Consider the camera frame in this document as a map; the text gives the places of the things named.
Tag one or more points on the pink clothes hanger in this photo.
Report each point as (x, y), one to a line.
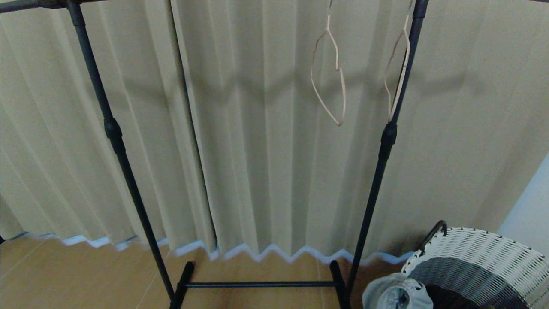
(391, 116)
(340, 124)

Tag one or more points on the black clothes rack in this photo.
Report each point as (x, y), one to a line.
(112, 128)

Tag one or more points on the white laundry basket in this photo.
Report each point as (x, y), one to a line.
(472, 244)

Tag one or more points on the beige curtain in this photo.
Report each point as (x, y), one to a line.
(266, 128)

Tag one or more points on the pale grey shorts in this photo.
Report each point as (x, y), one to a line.
(386, 292)

